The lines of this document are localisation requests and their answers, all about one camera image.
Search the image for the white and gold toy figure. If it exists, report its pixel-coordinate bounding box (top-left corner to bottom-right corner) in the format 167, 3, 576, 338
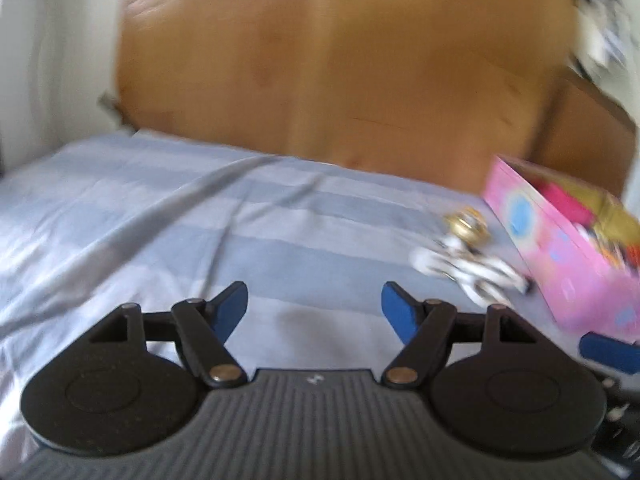
409, 237, 521, 306

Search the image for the red and grey toy figure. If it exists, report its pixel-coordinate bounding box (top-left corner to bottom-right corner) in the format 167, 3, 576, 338
575, 222, 640, 272

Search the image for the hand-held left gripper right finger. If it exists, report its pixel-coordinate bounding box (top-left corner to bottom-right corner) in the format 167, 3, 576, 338
381, 282, 551, 389

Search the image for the pink cardboard box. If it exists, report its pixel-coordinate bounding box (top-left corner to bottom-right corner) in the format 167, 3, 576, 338
482, 155, 640, 343

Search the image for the magenta pouch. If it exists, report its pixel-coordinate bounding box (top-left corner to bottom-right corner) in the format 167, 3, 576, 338
537, 182, 596, 226

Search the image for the white printed sheet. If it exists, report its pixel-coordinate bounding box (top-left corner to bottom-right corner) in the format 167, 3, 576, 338
570, 0, 640, 73

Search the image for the brown cardboard box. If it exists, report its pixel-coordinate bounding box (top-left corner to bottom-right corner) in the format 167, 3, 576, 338
530, 67, 640, 196

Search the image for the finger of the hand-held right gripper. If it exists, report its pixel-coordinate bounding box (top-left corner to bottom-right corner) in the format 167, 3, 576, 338
579, 332, 640, 376

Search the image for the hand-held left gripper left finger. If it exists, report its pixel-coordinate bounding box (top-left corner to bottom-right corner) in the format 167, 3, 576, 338
89, 281, 249, 389

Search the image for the wooden headboard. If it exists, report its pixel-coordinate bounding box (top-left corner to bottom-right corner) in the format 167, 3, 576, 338
115, 0, 576, 196

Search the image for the blue striped bed sheet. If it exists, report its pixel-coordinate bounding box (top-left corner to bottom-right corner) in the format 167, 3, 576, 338
0, 130, 640, 480

